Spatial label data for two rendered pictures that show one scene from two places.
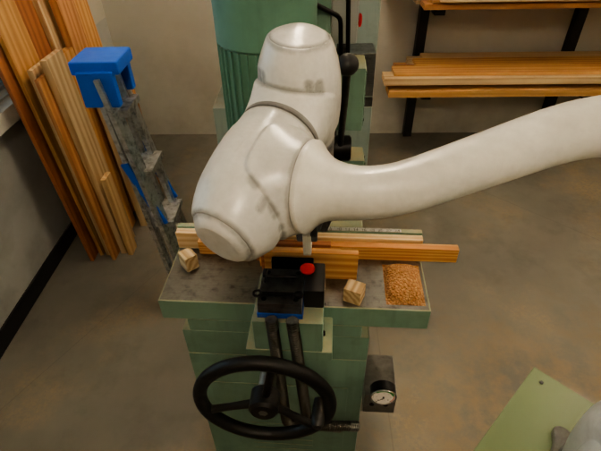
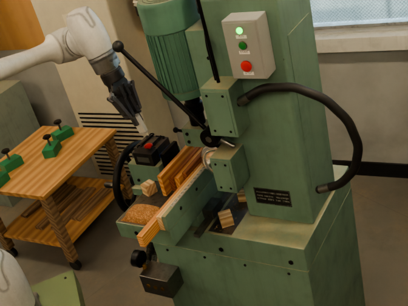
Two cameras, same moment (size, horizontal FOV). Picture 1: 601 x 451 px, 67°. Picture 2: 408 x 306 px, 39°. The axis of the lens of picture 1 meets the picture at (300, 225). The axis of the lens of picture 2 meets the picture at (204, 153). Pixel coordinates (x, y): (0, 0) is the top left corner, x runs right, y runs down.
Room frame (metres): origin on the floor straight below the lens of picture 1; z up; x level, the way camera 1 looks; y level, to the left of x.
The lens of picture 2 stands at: (1.72, -1.40, 1.92)
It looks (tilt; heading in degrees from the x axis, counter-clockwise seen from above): 30 degrees down; 122
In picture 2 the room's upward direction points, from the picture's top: 15 degrees counter-clockwise
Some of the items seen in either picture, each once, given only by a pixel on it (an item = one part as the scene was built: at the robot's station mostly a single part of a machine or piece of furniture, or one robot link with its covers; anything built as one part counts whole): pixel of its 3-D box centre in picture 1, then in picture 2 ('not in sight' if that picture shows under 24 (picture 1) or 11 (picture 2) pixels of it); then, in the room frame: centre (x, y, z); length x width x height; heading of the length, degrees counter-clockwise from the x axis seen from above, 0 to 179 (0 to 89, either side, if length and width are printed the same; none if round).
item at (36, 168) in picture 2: not in sight; (55, 187); (-0.54, 0.59, 0.32); 0.66 x 0.57 x 0.64; 88
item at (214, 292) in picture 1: (294, 295); (180, 177); (0.72, 0.02, 0.87); 0.61 x 0.30 x 0.06; 85
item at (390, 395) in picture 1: (382, 393); (139, 260); (0.60, -0.19, 0.65); 0.06 x 0.04 x 0.08; 85
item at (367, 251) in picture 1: (325, 249); (192, 180); (0.82, -0.06, 0.92); 0.62 x 0.02 x 0.04; 85
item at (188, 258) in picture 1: (188, 259); not in sight; (0.79, 0.27, 0.92); 0.04 x 0.03 x 0.04; 38
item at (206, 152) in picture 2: not in sight; (218, 160); (0.95, -0.08, 1.02); 0.12 x 0.03 x 0.12; 175
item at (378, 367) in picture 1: (378, 383); (161, 279); (0.67, -0.20, 0.58); 0.12 x 0.08 x 0.08; 175
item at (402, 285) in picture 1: (403, 279); (142, 211); (0.72, -0.23, 0.91); 0.12 x 0.09 x 0.03; 175
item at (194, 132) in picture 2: not in sight; (206, 135); (0.85, 0.05, 1.03); 0.14 x 0.07 x 0.09; 175
